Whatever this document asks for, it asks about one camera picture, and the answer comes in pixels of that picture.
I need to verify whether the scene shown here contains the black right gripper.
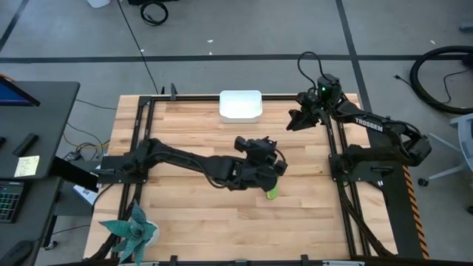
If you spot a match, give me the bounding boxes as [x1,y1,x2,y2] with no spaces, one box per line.
[285,73,344,132]

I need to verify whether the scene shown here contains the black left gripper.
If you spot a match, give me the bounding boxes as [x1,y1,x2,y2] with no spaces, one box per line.
[228,136,289,193]

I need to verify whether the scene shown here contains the green measuring cup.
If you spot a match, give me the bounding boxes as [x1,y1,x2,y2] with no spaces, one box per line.
[266,182,280,201]

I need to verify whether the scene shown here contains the white plastic basket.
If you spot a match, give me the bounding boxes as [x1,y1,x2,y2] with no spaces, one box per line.
[219,89,264,124]

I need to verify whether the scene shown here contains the white plant pot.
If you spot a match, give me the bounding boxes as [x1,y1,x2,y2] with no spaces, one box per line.
[146,220,161,247]

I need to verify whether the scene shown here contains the black platform hazard stripe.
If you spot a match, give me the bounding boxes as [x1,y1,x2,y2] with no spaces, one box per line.
[365,128,432,259]

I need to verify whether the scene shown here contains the teal artificial plant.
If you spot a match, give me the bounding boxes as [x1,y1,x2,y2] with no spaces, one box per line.
[98,199,159,265]

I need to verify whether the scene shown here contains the grey office chair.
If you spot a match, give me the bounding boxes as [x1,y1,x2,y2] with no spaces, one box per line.
[417,112,473,188]

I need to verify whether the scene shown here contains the white paper booklet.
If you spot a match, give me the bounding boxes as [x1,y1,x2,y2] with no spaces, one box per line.
[72,183,99,207]

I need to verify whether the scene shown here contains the black flat panel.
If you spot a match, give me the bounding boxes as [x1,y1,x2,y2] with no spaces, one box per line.
[50,155,100,193]

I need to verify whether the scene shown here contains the black desk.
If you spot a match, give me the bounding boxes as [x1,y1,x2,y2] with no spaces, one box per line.
[0,176,64,266]
[0,81,81,182]

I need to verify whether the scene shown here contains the black lower desk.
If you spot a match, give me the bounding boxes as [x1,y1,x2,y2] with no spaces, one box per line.
[0,176,64,266]

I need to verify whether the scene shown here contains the yellow sticky note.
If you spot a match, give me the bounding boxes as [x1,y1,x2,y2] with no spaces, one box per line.
[13,155,41,178]

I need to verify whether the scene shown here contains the black bar on desk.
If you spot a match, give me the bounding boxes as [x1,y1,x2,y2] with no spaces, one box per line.
[11,132,40,158]

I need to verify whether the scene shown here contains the backlit keyboard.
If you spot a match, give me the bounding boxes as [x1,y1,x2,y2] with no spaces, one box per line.
[0,180,24,225]

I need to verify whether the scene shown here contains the laptop screen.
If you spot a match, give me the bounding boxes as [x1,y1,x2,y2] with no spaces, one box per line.
[0,75,41,108]

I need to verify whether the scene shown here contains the black computer mouse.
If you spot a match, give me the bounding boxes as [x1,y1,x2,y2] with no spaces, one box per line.
[0,239,35,266]

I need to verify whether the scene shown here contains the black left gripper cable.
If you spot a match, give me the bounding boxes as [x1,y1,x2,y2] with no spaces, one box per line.
[275,147,288,174]

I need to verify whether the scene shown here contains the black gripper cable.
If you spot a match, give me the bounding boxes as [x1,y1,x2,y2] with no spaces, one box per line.
[296,51,327,92]
[275,147,288,174]

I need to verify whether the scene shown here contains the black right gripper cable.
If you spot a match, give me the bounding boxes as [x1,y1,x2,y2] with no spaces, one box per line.
[296,51,327,92]

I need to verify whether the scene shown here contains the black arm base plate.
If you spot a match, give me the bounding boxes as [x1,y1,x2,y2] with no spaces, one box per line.
[328,153,395,183]
[96,154,151,185]

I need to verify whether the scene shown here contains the black metal table frame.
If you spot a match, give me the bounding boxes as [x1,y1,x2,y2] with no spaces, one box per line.
[86,94,396,266]

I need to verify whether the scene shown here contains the black cable with plug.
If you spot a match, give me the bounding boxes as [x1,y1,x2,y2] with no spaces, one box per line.
[393,74,415,90]

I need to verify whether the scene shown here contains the thick black hose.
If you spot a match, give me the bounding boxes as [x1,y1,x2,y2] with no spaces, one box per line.
[409,45,473,115]

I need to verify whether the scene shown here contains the long black floor cable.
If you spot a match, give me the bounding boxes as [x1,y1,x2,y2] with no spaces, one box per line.
[116,0,160,95]

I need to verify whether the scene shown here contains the coiled black cable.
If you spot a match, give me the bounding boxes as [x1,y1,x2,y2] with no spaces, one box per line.
[139,1,170,27]

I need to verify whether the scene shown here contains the thin black floor cable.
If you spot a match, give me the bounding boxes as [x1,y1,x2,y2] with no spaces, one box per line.
[75,98,118,111]

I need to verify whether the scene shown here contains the tangled floor cables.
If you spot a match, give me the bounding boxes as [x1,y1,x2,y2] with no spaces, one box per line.
[61,121,111,163]

